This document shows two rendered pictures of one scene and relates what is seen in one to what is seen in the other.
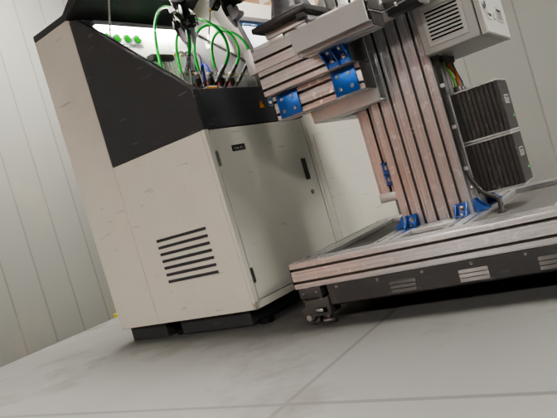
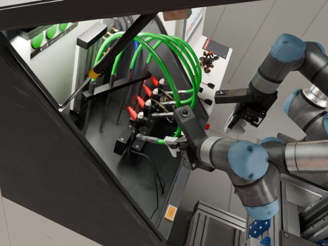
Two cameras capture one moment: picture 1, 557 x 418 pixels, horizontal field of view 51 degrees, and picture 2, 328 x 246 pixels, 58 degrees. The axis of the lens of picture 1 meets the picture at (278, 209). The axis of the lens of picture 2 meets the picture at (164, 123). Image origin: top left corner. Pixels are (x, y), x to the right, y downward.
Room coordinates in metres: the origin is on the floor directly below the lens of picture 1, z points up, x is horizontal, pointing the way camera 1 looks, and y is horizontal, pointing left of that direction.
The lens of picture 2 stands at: (1.99, 0.54, 1.84)
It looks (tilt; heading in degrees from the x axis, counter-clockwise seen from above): 43 degrees down; 326
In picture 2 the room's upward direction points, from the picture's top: 23 degrees clockwise
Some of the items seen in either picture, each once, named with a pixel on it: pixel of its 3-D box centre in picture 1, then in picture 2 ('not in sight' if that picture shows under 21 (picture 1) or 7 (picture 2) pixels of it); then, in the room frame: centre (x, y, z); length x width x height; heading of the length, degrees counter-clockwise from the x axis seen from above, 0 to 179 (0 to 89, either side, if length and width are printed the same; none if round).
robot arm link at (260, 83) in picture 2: not in sight; (265, 80); (2.49, -0.06, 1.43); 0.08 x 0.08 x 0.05
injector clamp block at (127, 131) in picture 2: not in sight; (140, 129); (2.77, 0.11, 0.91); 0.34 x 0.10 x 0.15; 143
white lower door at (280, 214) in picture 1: (280, 200); not in sight; (2.52, -0.02, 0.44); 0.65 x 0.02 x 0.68; 143
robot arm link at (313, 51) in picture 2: not in sight; (307, 59); (2.50, -0.16, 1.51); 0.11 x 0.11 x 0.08; 13
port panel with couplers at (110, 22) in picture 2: (187, 72); (110, 33); (3.03, 0.25, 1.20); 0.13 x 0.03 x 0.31; 143
